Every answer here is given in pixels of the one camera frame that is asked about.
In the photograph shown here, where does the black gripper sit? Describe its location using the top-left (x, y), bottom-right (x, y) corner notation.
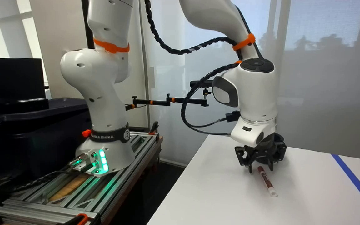
top-left (234, 134), bottom-right (289, 175)

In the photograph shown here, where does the wide orange cable strap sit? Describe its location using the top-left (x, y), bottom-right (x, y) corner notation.
top-left (93, 38), bottom-right (132, 55)

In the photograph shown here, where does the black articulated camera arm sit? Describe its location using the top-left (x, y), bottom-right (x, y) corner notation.
top-left (124, 86), bottom-right (212, 113)

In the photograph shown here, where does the blue tape strip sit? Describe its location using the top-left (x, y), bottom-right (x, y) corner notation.
top-left (332, 153), bottom-right (360, 219)

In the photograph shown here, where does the black cabinet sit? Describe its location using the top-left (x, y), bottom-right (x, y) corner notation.
top-left (0, 96), bottom-right (93, 208)

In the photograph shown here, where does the narrow orange cable strap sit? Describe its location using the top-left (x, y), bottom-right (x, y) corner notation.
top-left (232, 33), bottom-right (258, 53)

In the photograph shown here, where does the white marker with red cap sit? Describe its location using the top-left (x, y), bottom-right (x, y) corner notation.
top-left (257, 165), bottom-right (279, 199)

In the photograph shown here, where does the wooden plank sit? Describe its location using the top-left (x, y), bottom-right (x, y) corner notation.
top-left (48, 174), bottom-right (90, 204)

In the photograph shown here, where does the black computer monitor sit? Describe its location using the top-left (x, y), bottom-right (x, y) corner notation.
top-left (0, 56), bottom-right (50, 115)

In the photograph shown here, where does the black bar camera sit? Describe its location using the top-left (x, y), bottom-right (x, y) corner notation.
top-left (189, 79), bottom-right (214, 89)

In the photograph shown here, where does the aluminium profile robot cart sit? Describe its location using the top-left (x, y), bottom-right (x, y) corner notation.
top-left (0, 130), bottom-right (164, 225)

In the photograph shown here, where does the black braided cable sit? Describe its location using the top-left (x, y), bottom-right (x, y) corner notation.
top-left (144, 0), bottom-right (249, 135)

